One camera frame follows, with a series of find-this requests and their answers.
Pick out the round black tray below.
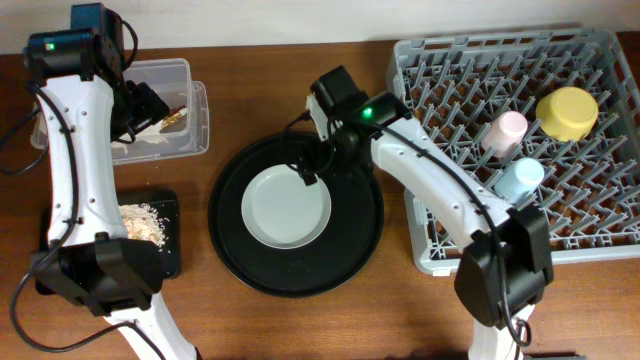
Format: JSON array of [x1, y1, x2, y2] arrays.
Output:
[[208, 133, 384, 298]]

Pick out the grey plate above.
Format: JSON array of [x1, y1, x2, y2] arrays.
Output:
[[241, 165, 332, 250]]

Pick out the black rectangular tray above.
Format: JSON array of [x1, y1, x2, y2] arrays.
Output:
[[35, 189, 181, 304]]

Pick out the clear plastic waste bin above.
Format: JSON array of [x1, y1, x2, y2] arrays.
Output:
[[32, 59, 209, 171]]

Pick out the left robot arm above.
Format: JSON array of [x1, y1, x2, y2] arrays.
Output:
[[23, 23, 200, 359]]

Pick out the yellow bowl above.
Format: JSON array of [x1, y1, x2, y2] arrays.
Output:
[[535, 87, 599, 142]]

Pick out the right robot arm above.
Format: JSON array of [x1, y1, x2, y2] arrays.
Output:
[[300, 91, 554, 359]]

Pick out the food scraps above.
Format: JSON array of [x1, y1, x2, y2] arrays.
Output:
[[119, 204, 169, 249]]

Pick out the blue cup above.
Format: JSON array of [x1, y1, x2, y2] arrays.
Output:
[[494, 157, 544, 204]]

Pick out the pink cup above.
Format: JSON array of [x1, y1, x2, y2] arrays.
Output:
[[481, 111, 528, 158]]

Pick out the gold foil wrapper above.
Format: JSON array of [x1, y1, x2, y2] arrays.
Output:
[[161, 106, 188, 129]]

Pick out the grey dishwasher rack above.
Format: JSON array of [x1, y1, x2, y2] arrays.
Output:
[[387, 28, 639, 264]]

